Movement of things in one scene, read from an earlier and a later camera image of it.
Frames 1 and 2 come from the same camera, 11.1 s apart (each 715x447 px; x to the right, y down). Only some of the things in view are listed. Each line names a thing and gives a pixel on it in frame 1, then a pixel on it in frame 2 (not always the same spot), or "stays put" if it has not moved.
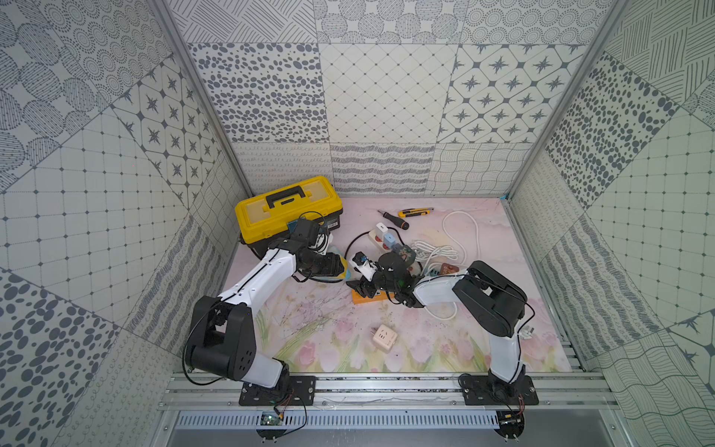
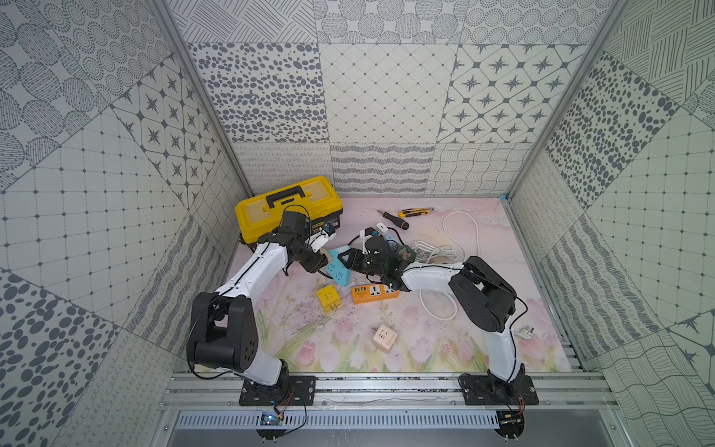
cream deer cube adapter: x=384 y=338 stays put
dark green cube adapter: x=407 y=253 stays put
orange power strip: x=380 y=295 stays put
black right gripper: x=362 y=286 -> x=353 y=262
